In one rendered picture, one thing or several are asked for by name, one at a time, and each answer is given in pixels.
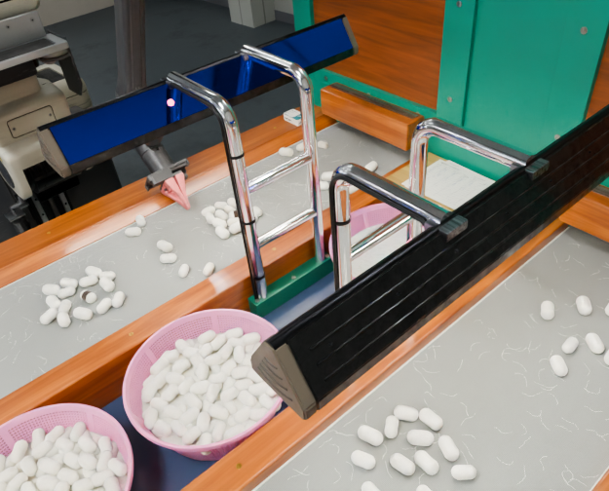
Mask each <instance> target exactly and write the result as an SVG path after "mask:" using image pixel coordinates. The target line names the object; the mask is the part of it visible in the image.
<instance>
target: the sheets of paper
mask: <svg viewBox="0 0 609 491"><path fill-rule="evenodd" d="M494 182H496V181H493V180H491V179H489V178H487V177H484V176H482V175H480V174H478V173H476V172H474V171H472V170H469V169H466V168H464V167H462V166H460V165H458V164H456V163H454V162H452V161H450V160H448V161H446V162H445V161H443V160H441V159H439V160H438V161H436V162H435V163H433V164H432V165H430V166H428V167H427V174H426V187H425V196H427V197H429V198H431V199H433V200H435V201H437V202H440V203H442V204H444V205H446V206H448V207H450V208H453V209H456V208H458V207H459V206H461V205H462V204H463V203H465V202H466V201H468V200H469V199H471V198H472V197H474V196H475V195H477V194H478V193H480V192H481V191H482V190H484V189H485V188H487V187H488V186H490V185H491V184H493V183H494ZM402 184H403V185H405V187H407V188H409V179H407V180H406V181H405V182H403V183H402Z"/></svg>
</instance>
